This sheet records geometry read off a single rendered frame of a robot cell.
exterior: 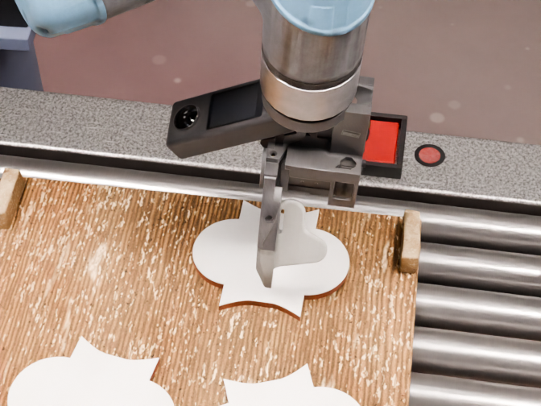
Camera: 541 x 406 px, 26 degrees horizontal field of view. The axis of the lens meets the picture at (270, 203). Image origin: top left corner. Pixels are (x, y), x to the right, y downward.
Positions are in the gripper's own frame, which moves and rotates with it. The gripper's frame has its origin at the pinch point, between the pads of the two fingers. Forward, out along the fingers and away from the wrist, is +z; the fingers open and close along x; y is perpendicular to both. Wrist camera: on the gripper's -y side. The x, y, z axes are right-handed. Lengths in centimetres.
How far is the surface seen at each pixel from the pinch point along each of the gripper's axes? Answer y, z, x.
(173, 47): -31, 118, 111
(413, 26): 23, 117, 125
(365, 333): 9.9, 3.0, -9.2
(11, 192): -25.0, 4.0, 1.2
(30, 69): -37, 37, 40
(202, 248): -6.0, 4.2, -2.1
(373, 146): 9.3, 7.2, 14.0
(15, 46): -33.8, 19.3, 30.3
